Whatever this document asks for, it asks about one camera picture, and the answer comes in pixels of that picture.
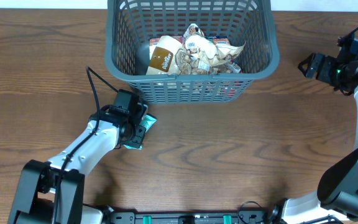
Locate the orange spaghetti package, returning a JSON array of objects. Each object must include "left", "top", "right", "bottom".
[{"left": 167, "top": 82, "right": 240, "bottom": 98}]

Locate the teal wet wipes pack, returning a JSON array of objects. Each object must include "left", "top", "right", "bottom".
[{"left": 124, "top": 114, "right": 157, "bottom": 150}]

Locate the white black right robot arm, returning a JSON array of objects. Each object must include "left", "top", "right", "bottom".
[{"left": 266, "top": 32, "right": 358, "bottom": 223}]

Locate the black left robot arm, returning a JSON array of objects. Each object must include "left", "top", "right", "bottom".
[{"left": 8, "top": 90, "right": 148, "bottom": 223}]

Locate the grey plastic basket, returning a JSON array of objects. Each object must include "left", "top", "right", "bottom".
[{"left": 104, "top": 0, "right": 280, "bottom": 104}]

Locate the beige Panitee snack bag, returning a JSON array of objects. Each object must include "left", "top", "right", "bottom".
[{"left": 183, "top": 24, "right": 245, "bottom": 67}]

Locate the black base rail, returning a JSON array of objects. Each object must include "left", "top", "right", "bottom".
[{"left": 102, "top": 208, "right": 279, "bottom": 224}]

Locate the Kleenex tissue multipack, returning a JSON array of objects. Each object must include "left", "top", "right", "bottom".
[{"left": 149, "top": 36, "right": 230, "bottom": 46}]

